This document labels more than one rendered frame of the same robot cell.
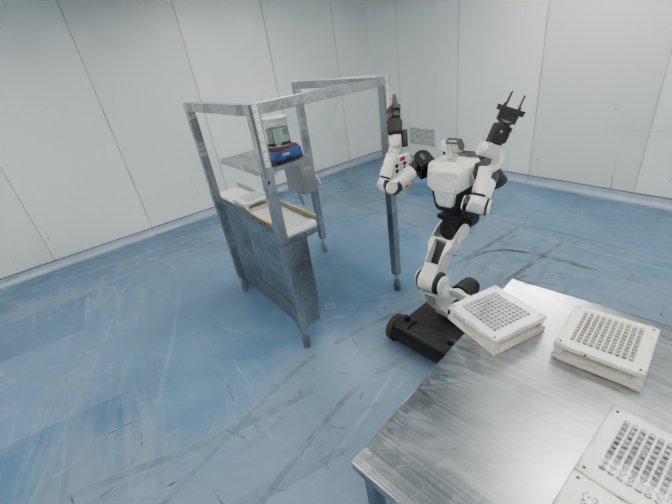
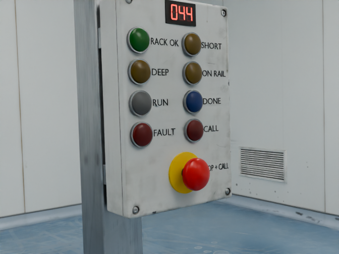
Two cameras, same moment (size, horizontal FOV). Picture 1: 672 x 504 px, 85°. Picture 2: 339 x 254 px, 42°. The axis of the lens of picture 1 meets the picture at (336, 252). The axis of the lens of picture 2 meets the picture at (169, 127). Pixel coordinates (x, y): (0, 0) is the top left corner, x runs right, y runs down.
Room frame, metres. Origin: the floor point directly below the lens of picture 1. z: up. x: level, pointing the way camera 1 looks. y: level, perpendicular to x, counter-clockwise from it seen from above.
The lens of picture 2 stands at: (2.06, -0.52, 1.05)
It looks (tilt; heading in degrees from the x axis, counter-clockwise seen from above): 3 degrees down; 355
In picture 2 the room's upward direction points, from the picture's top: 2 degrees counter-clockwise
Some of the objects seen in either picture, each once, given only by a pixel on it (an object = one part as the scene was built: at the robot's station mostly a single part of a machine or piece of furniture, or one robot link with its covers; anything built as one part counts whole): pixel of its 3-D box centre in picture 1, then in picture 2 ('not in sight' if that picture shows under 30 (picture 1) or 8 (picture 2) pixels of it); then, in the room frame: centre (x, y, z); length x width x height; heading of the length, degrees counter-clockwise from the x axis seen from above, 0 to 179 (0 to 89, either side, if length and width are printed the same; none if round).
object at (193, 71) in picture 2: not in sight; (193, 73); (2.61, -0.60, 1.09); 0.03 x 0.01 x 0.03; 123
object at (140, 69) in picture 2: not in sight; (140, 71); (2.56, -0.53, 1.09); 0.03 x 0.01 x 0.03; 123
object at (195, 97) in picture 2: not in sight; (193, 102); (2.61, -0.60, 1.05); 0.03 x 0.01 x 0.03; 123
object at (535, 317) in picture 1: (495, 312); not in sight; (1.08, -0.56, 0.95); 0.25 x 0.24 x 0.02; 110
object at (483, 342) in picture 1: (494, 322); not in sight; (1.08, -0.56, 0.90); 0.24 x 0.24 x 0.02; 20
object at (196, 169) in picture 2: not in sight; (188, 173); (2.60, -0.58, 0.96); 0.04 x 0.04 x 0.04; 33
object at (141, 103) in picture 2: not in sight; (141, 103); (2.56, -0.53, 1.05); 0.03 x 0.01 x 0.03; 123
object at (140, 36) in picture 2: not in sight; (139, 40); (2.56, -0.53, 1.12); 0.03 x 0.01 x 0.03; 123
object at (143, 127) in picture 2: not in sight; (142, 134); (2.56, -0.53, 1.02); 0.03 x 0.01 x 0.03; 123
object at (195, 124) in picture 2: not in sight; (194, 130); (2.61, -0.60, 1.02); 0.03 x 0.01 x 0.03; 123
